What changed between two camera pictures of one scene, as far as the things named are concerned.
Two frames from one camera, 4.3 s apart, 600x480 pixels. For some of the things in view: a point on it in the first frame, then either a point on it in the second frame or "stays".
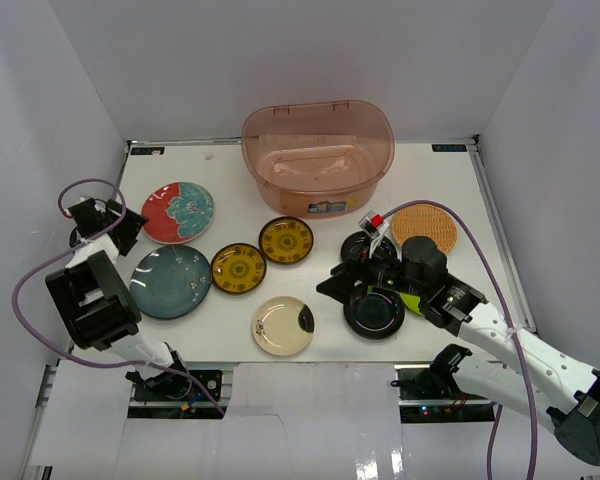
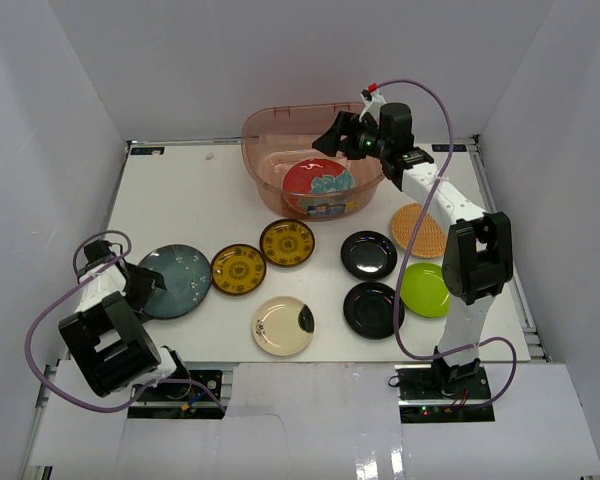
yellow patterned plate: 238,268 stays
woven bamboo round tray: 425,220 stays
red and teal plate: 178,212 -> 318,187
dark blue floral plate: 170,281 stays
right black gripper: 346,274 -> 347,125
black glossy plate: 357,243 stays
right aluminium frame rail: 501,237 stays
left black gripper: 110,220 -> 136,288
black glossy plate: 378,313 stays
